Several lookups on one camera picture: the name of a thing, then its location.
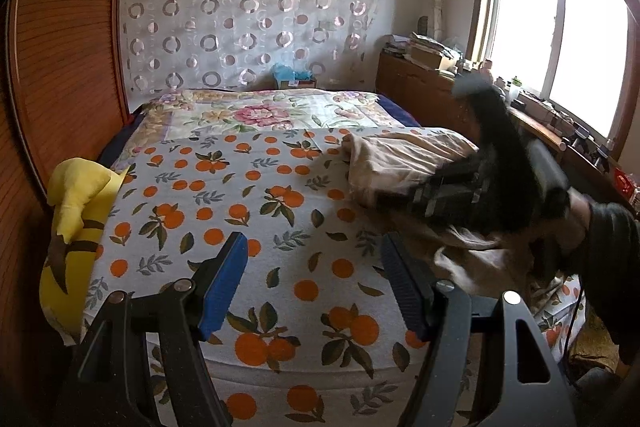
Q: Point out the black gadget with metal caps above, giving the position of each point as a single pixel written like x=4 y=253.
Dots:
x=592 y=147

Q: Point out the floral quilt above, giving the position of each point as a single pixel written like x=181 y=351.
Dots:
x=260 y=112

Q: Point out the stack of books and papers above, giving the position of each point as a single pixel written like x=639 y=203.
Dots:
x=425 y=49

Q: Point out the box with blue bag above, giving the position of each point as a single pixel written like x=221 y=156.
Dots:
x=295 y=77

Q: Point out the beige printed t-shirt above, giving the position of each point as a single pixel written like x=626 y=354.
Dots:
x=400 y=157

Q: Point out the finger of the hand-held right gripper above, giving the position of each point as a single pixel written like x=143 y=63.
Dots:
x=445 y=197

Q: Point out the person's right forearm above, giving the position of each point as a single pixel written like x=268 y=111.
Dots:
x=610 y=267

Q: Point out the wooden window cabinet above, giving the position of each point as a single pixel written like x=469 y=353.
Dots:
x=415 y=82

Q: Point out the orange fruit print blanket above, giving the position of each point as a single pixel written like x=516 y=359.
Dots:
x=225 y=187

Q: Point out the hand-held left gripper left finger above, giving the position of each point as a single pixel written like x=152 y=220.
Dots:
x=222 y=292

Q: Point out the yellow plush toy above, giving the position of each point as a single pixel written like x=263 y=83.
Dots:
x=75 y=197

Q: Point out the white bottle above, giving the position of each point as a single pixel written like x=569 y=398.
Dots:
x=514 y=92

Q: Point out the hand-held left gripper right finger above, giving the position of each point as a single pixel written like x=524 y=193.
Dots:
x=405 y=287

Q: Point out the circle pattern sheer curtain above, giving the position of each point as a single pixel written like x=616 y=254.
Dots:
x=250 y=7

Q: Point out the navy bedsheet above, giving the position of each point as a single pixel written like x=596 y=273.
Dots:
x=400 y=109

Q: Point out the red box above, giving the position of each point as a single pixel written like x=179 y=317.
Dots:
x=627 y=184

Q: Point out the window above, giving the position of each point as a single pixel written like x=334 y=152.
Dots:
x=550 y=32

